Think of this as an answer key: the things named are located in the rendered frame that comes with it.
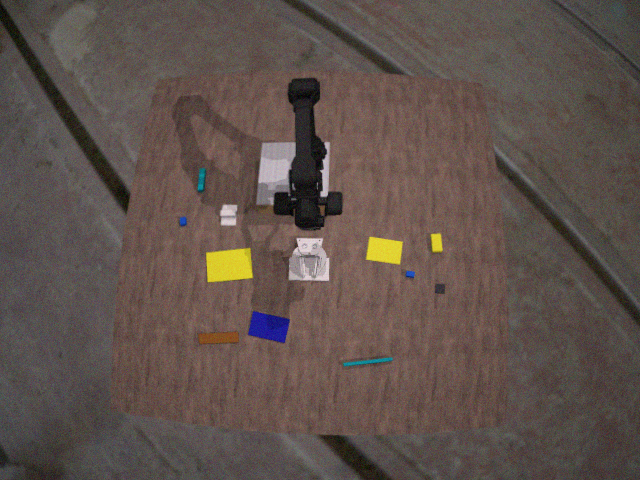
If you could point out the orange-brown flat bar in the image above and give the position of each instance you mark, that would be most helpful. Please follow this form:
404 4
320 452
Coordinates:
214 338

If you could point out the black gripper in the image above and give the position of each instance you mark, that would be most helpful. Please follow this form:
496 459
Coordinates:
283 205

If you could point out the teal thin bar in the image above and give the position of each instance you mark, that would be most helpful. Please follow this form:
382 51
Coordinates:
369 362

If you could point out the blue flat rectangular plate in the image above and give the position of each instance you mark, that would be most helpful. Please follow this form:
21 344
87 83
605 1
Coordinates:
269 327

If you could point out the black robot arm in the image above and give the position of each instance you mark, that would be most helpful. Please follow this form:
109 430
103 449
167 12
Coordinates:
303 94

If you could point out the teal rectangular bar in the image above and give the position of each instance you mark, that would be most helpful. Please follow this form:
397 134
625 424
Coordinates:
201 181

